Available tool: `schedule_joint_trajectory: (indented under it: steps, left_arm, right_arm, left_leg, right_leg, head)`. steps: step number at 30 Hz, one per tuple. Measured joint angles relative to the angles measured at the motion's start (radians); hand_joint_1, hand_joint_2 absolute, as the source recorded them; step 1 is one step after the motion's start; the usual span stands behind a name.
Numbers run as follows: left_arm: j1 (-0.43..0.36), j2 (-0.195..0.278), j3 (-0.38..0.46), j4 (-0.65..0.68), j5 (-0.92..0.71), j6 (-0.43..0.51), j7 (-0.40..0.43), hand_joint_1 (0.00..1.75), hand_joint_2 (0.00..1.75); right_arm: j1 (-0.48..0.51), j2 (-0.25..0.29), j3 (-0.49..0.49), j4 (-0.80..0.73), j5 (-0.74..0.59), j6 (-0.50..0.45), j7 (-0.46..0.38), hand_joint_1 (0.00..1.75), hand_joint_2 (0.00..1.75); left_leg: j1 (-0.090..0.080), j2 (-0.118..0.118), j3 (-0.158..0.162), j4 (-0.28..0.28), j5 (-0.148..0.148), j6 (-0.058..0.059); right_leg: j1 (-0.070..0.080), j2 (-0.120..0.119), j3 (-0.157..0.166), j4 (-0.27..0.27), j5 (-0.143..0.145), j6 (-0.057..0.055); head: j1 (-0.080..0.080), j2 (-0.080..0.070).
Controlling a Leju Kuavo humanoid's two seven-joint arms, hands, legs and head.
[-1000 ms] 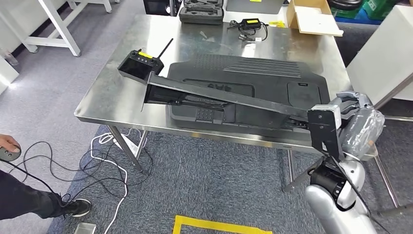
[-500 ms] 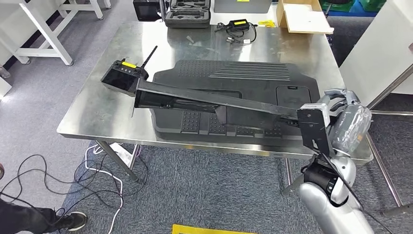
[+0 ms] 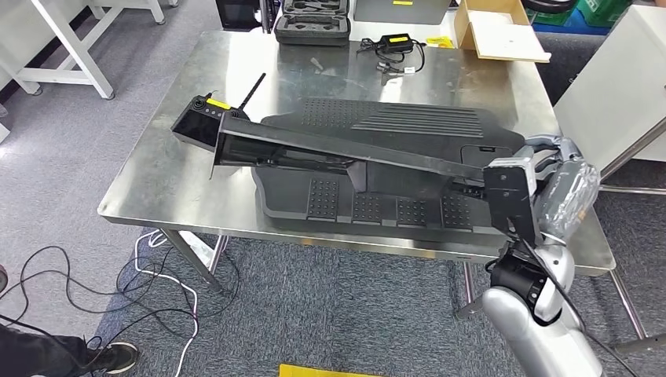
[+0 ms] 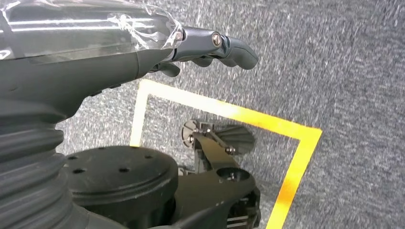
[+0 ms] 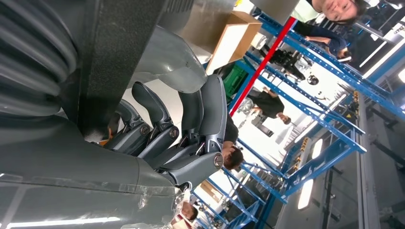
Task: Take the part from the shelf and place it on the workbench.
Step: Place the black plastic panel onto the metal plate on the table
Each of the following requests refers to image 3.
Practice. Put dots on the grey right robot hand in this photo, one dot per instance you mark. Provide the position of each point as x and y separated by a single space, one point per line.
567 198

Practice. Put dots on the long black plastic part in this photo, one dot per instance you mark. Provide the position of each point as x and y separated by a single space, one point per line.
338 148

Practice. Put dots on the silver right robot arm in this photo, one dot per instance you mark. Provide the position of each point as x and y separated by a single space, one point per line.
530 338

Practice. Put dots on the white board panel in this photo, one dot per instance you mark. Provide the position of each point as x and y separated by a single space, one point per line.
614 88

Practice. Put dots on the blue plastic crate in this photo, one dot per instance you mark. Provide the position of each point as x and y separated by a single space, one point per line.
572 27

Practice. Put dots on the open cardboard box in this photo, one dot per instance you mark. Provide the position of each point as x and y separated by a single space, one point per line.
499 36

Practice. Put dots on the green plastic crate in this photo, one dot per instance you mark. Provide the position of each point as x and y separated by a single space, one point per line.
603 13

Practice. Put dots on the black swivel chair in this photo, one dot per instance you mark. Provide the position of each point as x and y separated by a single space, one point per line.
546 5

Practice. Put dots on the yellow tag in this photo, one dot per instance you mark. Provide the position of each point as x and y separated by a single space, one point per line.
439 41

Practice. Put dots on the black power adapter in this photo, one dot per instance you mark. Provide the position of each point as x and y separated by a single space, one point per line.
398 42

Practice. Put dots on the large black moulded panel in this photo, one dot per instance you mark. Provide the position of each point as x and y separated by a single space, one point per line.
322 208

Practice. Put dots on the grey flat case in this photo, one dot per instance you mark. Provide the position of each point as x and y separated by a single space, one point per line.
400 13

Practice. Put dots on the small grey scrap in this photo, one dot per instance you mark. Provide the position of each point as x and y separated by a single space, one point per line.
317 64

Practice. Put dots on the yellow floor tape square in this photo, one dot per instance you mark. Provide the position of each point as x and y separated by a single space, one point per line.
322 371

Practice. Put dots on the black foam case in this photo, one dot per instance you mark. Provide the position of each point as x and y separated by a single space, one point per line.
312 28

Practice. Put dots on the white power strip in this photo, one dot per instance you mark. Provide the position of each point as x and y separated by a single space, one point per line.
200 252

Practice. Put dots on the black monitor box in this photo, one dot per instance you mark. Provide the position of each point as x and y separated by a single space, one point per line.
239 15

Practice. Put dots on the black remote controller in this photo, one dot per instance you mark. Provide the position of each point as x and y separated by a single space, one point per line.
195 127

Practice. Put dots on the person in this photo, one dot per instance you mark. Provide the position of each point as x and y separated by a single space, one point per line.
41 359

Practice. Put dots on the white frame table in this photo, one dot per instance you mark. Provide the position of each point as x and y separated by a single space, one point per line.
156 13
67 47

